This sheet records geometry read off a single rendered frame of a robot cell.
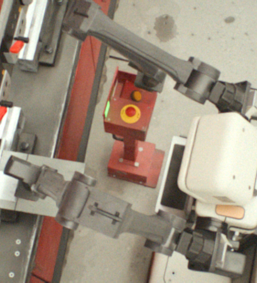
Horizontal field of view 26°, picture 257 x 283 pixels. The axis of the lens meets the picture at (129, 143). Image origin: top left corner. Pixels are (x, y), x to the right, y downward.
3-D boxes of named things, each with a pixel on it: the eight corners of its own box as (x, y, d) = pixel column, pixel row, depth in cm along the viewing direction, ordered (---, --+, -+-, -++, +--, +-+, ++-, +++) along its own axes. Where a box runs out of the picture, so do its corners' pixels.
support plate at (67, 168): (74, 220, 166) (74, 219, 166) (-11, 206, 168) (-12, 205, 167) (85, 164, 172) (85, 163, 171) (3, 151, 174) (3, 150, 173)
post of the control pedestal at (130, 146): (135, 161, 263) (136, 121, 212) (124, 158, 264) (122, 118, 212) (137, 151, 265) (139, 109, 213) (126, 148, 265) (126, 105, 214)
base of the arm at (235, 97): (244, 120, 153) (251, 82, 157) (224, 108, 149) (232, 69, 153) (221, 124, 160) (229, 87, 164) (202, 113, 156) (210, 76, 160)
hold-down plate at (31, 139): (17, 223, 178) (15, 221, 175) (0, 220, 178) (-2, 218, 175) (37, 136, 187) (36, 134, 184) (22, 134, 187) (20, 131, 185)
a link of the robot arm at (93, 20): (64, 26, 138) (82, -10, 138) (58, 27, 152) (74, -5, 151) (208, 106, 152) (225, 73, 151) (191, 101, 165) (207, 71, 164)
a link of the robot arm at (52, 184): (82, 233, 108) (104, 182, 109) (56, 223, 106) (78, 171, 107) (46, 202, 149) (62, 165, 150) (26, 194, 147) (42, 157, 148)
